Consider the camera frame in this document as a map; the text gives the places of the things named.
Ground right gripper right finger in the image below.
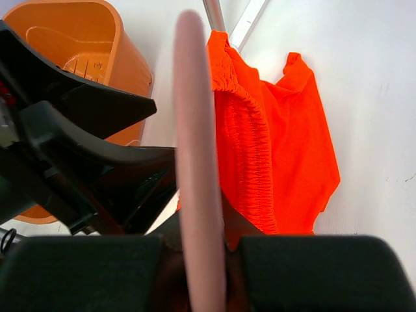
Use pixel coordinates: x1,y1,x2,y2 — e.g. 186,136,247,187
227,235,415,311

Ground orange plastic basket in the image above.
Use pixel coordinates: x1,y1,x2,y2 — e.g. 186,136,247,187
1,1,151,222

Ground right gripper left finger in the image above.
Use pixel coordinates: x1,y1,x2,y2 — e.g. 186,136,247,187
1,236,185,311

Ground pink clothes hanger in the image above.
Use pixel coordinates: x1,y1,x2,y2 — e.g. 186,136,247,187
172,10,226,311

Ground silver clothes rack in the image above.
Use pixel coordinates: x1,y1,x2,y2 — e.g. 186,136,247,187
202,0,270,53

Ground orange shorts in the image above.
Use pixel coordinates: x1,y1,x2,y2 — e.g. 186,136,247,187
207,31,341,235

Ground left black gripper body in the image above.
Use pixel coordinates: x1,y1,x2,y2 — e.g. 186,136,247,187
1,77,96,235

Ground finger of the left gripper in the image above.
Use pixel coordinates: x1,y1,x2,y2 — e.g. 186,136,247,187
19,101,177,234
1,21,157,139

